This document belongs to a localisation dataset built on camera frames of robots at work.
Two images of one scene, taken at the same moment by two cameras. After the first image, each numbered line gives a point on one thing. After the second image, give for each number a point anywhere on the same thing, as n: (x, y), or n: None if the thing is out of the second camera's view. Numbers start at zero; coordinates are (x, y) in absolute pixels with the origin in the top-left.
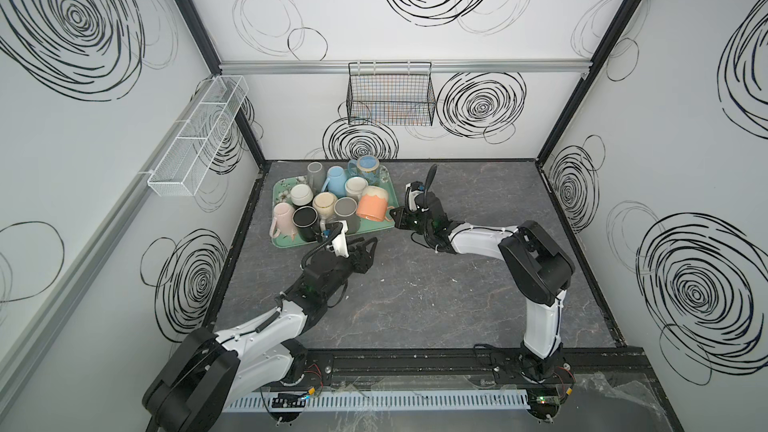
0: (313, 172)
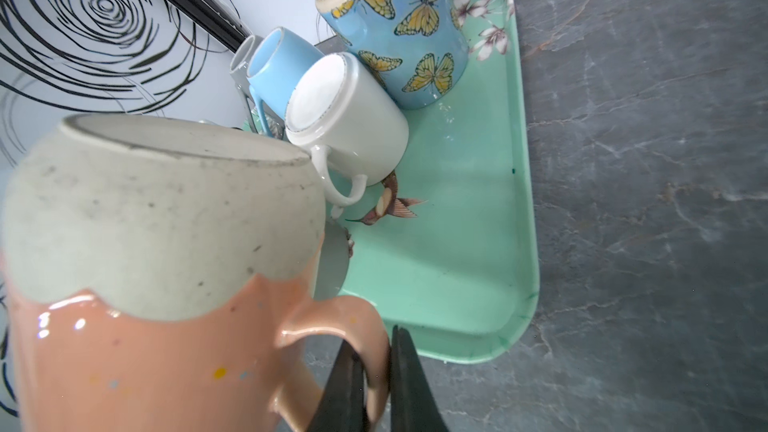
0: (239, 65)
